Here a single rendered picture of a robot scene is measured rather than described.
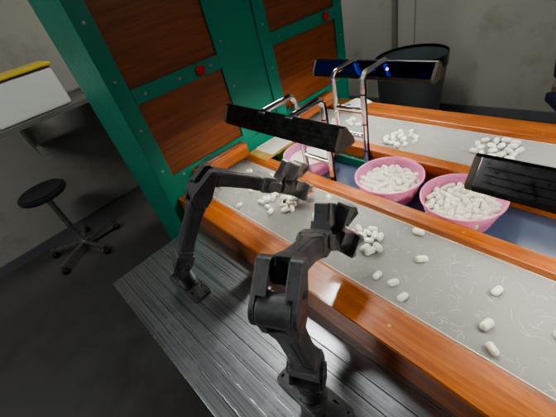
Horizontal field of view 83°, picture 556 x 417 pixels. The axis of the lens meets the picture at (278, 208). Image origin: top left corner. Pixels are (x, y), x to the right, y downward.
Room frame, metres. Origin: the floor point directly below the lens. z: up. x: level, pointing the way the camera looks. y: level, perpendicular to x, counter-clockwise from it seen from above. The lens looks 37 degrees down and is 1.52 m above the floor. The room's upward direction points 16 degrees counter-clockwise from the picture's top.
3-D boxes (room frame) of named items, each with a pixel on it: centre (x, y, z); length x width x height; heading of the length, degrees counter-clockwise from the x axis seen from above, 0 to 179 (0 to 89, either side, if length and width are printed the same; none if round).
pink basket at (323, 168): (1.38, -0.23, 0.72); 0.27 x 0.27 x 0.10
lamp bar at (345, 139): (1.09, -0.08, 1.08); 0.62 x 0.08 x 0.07; 33
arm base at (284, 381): (0.34, 0.04, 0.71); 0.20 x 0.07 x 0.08; 36
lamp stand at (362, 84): (1.34, -0.49, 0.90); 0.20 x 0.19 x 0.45; 33
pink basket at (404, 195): (1.01, -0.47, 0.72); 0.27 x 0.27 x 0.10
